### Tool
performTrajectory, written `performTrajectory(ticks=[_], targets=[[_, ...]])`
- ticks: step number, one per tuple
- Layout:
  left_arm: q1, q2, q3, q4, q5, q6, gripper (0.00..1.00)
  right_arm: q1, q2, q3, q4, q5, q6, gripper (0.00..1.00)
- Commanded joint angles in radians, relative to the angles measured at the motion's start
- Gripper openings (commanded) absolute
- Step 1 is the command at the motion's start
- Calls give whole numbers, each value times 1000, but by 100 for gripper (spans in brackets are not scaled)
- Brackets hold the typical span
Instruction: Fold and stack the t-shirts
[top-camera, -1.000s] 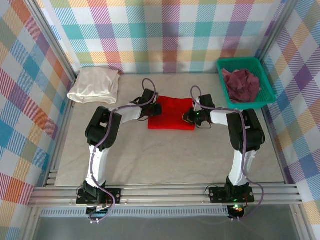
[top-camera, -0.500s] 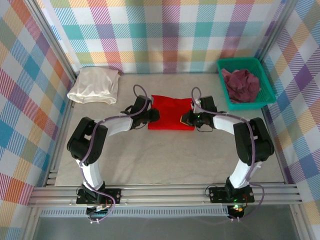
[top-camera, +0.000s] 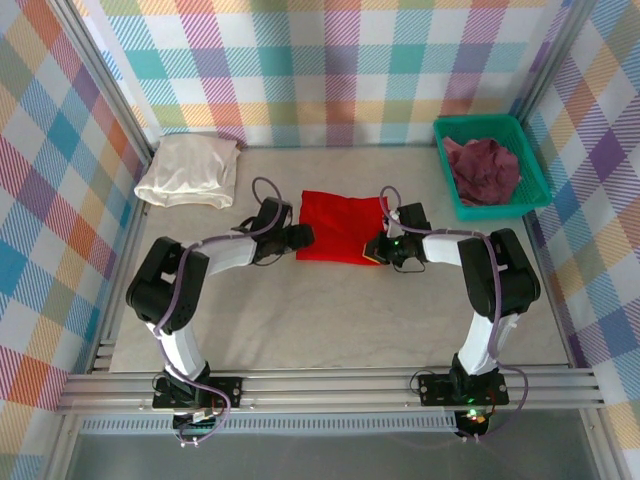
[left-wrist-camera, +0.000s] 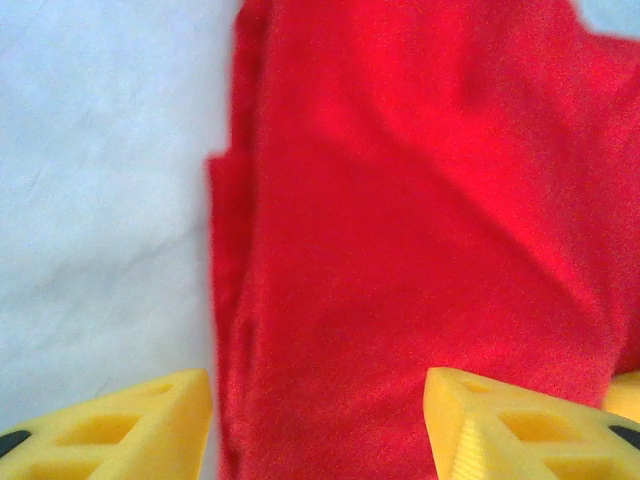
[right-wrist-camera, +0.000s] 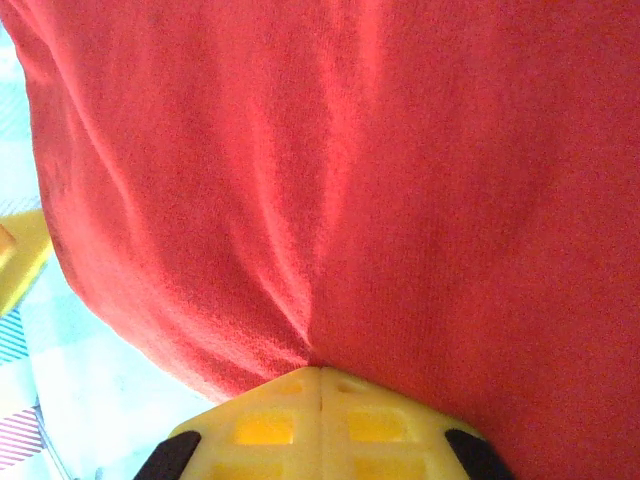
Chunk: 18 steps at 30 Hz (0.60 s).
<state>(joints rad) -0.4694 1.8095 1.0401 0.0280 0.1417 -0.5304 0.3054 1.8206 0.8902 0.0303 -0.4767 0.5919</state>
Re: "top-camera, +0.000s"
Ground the red t-shirt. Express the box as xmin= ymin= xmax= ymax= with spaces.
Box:
xmin=294 ymin=189 xmax=389 ymax=266

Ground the maroon t-shirt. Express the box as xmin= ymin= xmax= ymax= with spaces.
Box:
xmin=443 ymin=137 xmax=524 ymax=207

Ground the cream folded t-shirt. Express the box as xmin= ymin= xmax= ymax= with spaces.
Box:
xmin=133 ymin=133 xmax=241 ymax=210

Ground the green plastic basket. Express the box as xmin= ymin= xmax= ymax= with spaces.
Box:
xmin=432 ymin=113 xmax=554 ymax=224

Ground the right controller board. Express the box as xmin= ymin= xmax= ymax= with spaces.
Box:
xmin=457 ymin=407 xmax=494 ymax=439

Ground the controller board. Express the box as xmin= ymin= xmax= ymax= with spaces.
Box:
xmin=457 ymin=407 xmax=494 ymax=439
xmin=172 ymin=407 xmax=224 ymax=446

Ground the left controller board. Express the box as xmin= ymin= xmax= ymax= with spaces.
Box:
xmin=172 ymin=407 xmax=224 ymax=446

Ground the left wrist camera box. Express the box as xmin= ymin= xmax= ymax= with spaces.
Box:
xmin=257 ymin=196 xmax=294 ymax=234

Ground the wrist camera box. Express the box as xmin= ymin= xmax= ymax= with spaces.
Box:
xmin=397 ymin=202 xmax=432 ymax=236
xmin=257 ymin=196 xmax=294 ymax=234

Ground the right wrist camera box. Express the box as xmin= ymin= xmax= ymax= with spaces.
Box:
xmin=397 ymin=202 xmax=432 ymax=236

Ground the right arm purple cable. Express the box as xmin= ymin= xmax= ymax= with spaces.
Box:
xmin=380 ymin=184 xmax=531 ymax=442

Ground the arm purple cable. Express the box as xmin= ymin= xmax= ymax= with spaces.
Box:
xmin=154 ymin=176 xmax=294 ymax=447
xmin=380 ymin=184 xmax=531 ymax=442

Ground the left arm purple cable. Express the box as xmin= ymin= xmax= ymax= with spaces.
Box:
xmin=154 ymin=176 xmax=294 ymax=447

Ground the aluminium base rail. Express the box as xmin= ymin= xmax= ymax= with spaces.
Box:
xmin=54 ymin=367 xmax=609 ymax=415

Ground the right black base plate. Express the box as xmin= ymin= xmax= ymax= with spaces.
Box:
xmin=416 ymin=372 xmax=511 ymax=407

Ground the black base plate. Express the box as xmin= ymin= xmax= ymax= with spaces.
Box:
xmin=416 ymin=372 xmax=511 ymax=407
xmin=152 ymin=374 xmax=245 ymax=409

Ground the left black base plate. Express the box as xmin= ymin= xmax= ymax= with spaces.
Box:
xmin=152 ymin=374 xmax=245 ymax=409

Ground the grey slotted cable duct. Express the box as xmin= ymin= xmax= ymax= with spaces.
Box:
xmin=79 ymin=417 xmax=461 ymax=436

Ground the aluminium frame post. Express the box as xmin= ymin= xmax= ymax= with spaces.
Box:
xmin=509 ymin=0 xmax=596 ymax=126
xmin=47 ymin=0 xmax=154 ymax=166

